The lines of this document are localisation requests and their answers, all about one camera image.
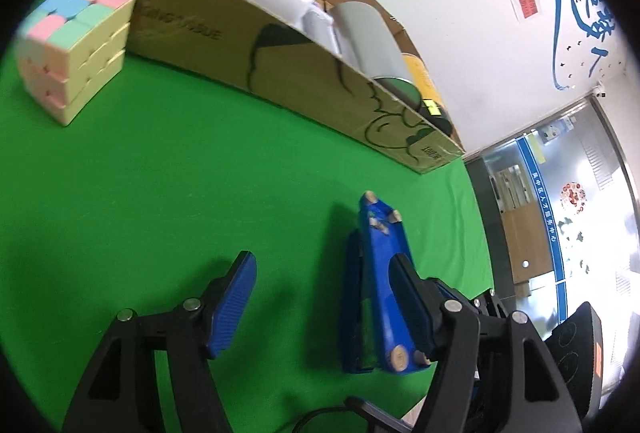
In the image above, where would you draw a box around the blue stapler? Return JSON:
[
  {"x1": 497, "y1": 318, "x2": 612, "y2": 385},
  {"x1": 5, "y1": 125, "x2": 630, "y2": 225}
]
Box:
[{"x1": 338, "y1": 190, "x2": 431, "y2": 375}]

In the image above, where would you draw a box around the white spray bottle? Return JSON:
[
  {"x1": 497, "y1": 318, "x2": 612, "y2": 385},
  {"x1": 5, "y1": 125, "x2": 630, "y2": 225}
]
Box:
[{"x1": 302, "y1": 4, "x2": 343, "y2": 57}]

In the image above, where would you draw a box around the glass door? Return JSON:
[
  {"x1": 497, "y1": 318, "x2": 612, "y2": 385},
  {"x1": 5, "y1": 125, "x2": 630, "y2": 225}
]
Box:
[{"x1": 465, "y1": 99, "x2": 639, "y2": 394}]

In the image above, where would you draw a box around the green round table mat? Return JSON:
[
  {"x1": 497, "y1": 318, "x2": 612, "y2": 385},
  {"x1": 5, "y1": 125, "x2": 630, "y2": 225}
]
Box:
[{"x1": 0, "y1": 0, "x2": 497, "y2": 433}]

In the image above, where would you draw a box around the yellow tape roll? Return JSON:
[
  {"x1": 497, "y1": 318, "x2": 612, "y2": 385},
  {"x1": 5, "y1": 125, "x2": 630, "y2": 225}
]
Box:
[{"x1": 402, "y1": 52, "x2": 454, "y2": 136}]

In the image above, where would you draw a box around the silver tape roll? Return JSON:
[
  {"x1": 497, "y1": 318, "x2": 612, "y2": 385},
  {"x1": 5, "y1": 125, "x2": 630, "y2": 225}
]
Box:
[{"x1": 329, "y1": 2, "x2": 422, "y2": 111}]

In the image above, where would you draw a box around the pastel rubiks cube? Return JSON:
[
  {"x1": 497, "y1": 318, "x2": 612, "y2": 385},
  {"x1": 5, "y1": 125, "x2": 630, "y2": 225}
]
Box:
[{"x1": 16, "y1": 0, "x2": 136, "y2": 126}]

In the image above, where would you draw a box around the brown cardboard box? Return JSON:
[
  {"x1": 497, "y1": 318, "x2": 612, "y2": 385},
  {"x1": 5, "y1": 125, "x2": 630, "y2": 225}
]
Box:
[{"x1": 128, "y1": 0, "x2": 463, "y2": 173}]

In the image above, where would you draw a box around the red wall notice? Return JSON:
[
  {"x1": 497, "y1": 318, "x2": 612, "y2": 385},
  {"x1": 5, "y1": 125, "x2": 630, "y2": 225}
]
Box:
[{"x1": 510, "y1": 0, "x2": 538, "y2": 21}]

